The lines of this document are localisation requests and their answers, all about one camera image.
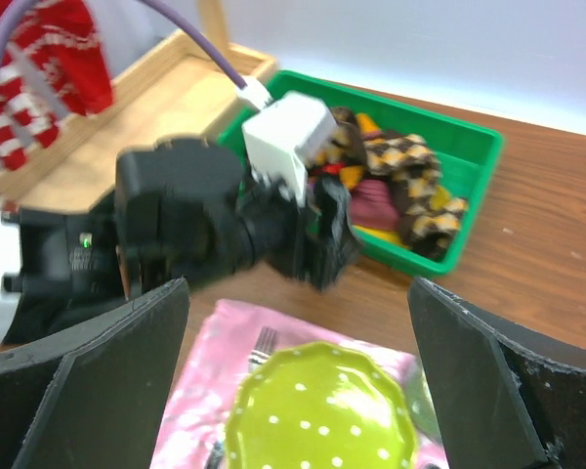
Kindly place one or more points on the wooden hanger stand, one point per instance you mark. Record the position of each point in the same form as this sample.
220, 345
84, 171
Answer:
173, 89

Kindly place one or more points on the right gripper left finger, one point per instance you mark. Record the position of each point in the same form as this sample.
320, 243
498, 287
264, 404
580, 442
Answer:
93, 395

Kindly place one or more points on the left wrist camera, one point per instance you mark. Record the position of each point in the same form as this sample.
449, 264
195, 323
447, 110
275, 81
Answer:
281, 139

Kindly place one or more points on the brown argyle sock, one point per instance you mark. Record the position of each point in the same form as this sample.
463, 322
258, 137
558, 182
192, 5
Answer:
346, 144
430, 217

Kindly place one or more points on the green scalloped plate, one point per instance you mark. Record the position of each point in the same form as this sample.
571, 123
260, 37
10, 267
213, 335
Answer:
320, 405

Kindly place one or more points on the silver fork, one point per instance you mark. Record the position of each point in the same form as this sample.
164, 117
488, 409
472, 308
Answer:
263, 348

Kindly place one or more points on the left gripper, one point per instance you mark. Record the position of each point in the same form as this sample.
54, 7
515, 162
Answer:
185, 208

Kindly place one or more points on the green plastic tray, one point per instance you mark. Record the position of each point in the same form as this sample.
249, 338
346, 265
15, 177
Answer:
468, 155

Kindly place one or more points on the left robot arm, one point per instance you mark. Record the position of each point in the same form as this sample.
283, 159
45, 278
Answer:
64, 268

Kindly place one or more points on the purple yellow striped sock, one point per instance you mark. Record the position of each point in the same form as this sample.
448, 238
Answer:
372, 207

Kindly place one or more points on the black argyle sock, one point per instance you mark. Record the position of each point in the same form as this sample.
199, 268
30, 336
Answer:
348, 175

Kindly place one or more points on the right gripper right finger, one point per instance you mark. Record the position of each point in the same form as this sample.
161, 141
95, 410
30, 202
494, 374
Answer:
505, 396

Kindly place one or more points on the red white striped sock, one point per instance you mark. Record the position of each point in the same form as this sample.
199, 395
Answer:
24, 118

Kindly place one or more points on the pink cloth napkin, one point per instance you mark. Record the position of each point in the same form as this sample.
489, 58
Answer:
200, 403

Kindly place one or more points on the red patterned sock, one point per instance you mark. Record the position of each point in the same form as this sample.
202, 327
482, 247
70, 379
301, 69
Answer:
62, 40

